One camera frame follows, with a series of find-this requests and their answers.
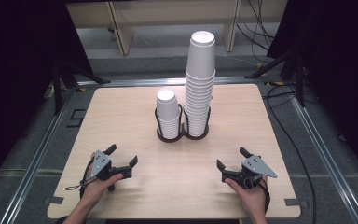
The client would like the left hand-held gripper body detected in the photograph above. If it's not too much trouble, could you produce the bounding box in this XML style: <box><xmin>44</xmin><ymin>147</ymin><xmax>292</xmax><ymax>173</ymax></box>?
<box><xmin>89</xmin><ymin>149</ymin><xmax>134</xmax><ymax>182</ymax></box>

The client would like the person's left hand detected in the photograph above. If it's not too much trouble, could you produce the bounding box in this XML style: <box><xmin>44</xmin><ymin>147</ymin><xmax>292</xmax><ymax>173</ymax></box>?
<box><xmin>80</xmin><ymin>151</ymin><xmax>124</xmax><ymax>205</ymax></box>

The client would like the short stack of white cups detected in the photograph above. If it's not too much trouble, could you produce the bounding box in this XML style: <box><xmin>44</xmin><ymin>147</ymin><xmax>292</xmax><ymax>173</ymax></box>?
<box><xmin>156</xmin><ymin>88</ymin><xmax>182</xmax><ymax>140</ymax></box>

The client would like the black wire double cup holder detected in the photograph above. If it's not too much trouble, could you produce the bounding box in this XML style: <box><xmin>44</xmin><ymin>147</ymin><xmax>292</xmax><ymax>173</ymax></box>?
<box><xmin>154</xmin><ymin>104</ymin><xmax>212</xmax><ymax>144</ymax></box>

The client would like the person's right hand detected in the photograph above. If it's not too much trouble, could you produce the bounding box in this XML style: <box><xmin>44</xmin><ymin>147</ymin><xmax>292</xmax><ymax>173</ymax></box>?
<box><xmin>224</xmin><ymin>175</ymin><xmax>270</xmax><ymax>217</ymax></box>

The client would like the black tripod stand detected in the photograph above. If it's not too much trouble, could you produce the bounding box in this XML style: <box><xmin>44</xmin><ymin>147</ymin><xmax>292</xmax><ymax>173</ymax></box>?
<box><xmin>50</xmin><ymin>57</ymin><xmax>112</xmax><ymax>117</ymax></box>
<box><xmin>244</xmin><ymin>40</ymin><xmax>308</xmax><ymax>108</ymax></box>

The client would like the bundle of thin black cables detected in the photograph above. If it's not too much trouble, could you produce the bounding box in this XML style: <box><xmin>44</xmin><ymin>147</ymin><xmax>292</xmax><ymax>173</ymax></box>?
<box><xmin>236</xmin><ymin>0</ymin><xmax>276</xmax><ymax>63</ymax></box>

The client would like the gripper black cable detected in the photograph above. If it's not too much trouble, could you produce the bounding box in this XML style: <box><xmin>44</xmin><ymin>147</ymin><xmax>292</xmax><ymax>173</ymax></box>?
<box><xmin>64</xmin><ymin>157</ymin><xmax>95</xmax><ymax>201</ymax></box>
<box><xmin>258</xmin><ymin>176</ymin><xmax>271</xmax><ymax>217</ymax></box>

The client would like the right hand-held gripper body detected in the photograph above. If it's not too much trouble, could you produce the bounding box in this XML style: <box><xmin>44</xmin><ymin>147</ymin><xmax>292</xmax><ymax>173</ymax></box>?
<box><xmin>220</xmin><ymin>156</ymin><xmax>279</xmax><ymax>190</ymax></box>

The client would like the grey tape patch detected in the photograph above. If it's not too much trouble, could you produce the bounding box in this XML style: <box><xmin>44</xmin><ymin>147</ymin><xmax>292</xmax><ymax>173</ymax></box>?
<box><xmin>44</xmin><ymin>195</ymin><xmax>65</xmax><ymax>206</ymax></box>
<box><xmin>283</xmin><ymin>198</ymin><xmax>310</xmax><ymax>208</ymax></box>

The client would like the long black floor cable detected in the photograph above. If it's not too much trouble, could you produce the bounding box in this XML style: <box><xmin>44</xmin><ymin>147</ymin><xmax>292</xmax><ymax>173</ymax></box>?
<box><xmin>262</xmin><ymin>82</ymin><xmax>318</xmax><ymax>224</ymax></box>

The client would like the light wooden bench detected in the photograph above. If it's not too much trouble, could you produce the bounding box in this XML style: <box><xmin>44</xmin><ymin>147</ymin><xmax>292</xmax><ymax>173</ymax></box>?
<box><xmin>65</xmin><ymin>0</ymin><xmax>288</xmax><ymax>57</ymax></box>

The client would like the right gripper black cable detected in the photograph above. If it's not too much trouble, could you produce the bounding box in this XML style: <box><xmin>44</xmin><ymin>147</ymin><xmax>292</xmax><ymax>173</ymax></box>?
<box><xmin>258</xmin><ymin>176</ymin><xmax>271</xmax><ymax>217</ymax></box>

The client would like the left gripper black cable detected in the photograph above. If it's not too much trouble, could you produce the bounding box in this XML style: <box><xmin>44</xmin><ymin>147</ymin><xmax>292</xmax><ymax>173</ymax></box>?
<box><xmin>64</xmin><ymin>157</ymin><xmax>95</xmax><ymax>201</ymax></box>

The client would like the tall stack of white cups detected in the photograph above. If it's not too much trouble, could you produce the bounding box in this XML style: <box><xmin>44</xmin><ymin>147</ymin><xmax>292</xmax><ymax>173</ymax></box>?
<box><xmin>184</xmin><ymin>68</ymin><xmax>216</xmax><ymax>138</ymax></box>

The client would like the black curtain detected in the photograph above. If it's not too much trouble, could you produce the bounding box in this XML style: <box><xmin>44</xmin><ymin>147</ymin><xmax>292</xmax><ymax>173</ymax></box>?
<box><xmin>266</xmin><ymin>0</ymin><xmax>358</xmax><ymax>175</ymax></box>
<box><xmin>0</xmin><ymin>0</ymin><xmax>95</xmax><ymax>189</ymax></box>

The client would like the metal floor rail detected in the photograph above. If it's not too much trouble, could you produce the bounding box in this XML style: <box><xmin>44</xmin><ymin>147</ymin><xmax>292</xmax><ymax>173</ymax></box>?
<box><xmin>288</xmin><ymin>92</ymin><xmax>358</xmax><ymax>224</ymax></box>
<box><xmin>0</xmin><ymin>87</ymin><xmax>79</xmax><ymax>224</ymax></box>
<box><xmin>76</xmin><ymin>77</ymin><xmax>269</xmax><ymax>89</ymax></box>

